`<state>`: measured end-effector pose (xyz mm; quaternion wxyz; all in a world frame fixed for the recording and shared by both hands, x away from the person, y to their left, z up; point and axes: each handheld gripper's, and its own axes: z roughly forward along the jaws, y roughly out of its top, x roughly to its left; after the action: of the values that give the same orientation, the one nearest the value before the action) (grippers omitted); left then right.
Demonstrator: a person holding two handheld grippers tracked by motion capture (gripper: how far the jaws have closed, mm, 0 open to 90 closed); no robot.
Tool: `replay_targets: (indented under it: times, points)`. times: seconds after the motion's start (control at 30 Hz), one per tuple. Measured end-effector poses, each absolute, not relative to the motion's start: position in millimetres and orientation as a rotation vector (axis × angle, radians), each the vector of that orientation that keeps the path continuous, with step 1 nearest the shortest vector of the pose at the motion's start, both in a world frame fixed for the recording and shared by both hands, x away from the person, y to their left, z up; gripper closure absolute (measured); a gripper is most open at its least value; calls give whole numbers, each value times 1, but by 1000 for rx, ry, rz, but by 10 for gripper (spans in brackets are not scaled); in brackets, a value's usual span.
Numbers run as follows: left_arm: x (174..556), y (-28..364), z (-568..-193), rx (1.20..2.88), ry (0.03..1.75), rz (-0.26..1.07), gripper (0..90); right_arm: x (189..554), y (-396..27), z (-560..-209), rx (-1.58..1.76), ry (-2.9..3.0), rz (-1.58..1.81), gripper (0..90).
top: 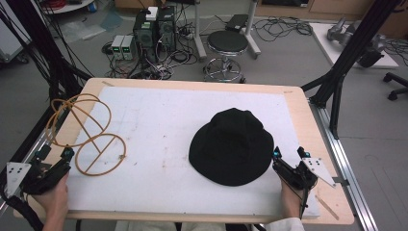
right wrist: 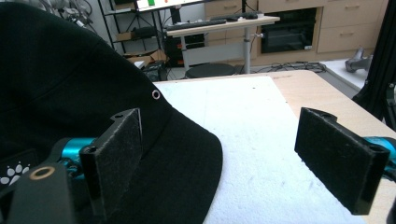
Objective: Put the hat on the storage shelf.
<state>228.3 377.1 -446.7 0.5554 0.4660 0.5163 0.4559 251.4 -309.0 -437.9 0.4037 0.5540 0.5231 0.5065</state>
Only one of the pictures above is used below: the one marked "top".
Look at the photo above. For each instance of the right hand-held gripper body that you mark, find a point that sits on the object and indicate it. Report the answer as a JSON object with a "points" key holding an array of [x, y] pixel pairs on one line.
{"points": [[296, 174]]}

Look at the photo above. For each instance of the thin wooden strip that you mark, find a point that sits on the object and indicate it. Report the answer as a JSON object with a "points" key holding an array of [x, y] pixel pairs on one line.
{"points": [[327, 208]]}

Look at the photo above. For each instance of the black flat box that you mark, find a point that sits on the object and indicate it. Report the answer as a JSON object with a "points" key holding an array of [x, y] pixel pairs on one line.
{"points": [[236, 22]]}

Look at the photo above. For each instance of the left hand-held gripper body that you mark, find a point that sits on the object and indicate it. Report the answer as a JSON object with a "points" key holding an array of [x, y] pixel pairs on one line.
{"points": [[48, 178]]}

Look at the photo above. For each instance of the white foam mat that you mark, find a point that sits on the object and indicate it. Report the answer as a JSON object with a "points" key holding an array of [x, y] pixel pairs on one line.
{"points": [[160, 134]]}

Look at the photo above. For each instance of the white platform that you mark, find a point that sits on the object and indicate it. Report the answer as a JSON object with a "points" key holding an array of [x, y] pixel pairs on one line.
{"points": [[324, 41]]}

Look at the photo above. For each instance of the grey equipment case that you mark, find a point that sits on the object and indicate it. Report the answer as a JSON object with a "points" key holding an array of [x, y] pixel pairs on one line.
{"points": [[9, 45]]}

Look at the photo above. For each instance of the black metal frame stand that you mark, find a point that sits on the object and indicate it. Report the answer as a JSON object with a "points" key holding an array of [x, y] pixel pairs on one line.
{"points": [[340, 70]]}

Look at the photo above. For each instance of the black bucket hat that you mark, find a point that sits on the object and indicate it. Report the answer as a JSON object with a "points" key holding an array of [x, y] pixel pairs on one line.
{"points": [[231, 147]]}

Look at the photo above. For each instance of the clear plastic sheet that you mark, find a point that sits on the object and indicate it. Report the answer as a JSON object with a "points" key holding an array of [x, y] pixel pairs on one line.
{"points": [[83, 29]]}

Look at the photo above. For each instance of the white metal table leg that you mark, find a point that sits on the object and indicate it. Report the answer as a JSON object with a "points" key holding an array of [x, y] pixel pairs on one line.
{"points": [[252, 32], [198, 32]]}

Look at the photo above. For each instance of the grey power supply unit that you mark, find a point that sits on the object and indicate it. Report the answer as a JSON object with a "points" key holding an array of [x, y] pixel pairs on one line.
{"points": [[117, 46], [129, 47]]}

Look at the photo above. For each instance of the white box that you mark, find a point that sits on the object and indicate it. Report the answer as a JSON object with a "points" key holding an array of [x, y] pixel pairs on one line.
{"points": [[152, 13]]}

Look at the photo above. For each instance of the aluminium rail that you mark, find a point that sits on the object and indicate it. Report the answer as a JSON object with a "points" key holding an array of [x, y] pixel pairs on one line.
{"points": [[349, 179]]}

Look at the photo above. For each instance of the black office chair base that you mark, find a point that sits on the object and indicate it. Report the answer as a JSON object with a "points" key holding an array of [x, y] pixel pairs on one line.
{"points": [[397, 85]]}

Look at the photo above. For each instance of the person's left hand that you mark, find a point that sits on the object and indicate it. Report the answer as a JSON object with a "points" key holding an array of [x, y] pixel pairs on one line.
{"points": [[55, 202]]}

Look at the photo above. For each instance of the round white table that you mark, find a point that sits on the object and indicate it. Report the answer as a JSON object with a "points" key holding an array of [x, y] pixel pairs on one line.
{"points": [[69, 5]]}

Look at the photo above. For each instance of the person's right hand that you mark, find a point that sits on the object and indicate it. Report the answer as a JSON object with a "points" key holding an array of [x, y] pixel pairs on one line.
{"points": [[290, 200]]}

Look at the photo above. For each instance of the black computer tower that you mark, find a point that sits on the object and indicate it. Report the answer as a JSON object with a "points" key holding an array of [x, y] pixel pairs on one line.
{"points": [[145, 35], [166, 30]]}

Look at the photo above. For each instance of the black round stool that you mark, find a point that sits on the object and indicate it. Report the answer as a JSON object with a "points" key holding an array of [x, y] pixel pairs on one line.
{"points": [[227, 41]]}

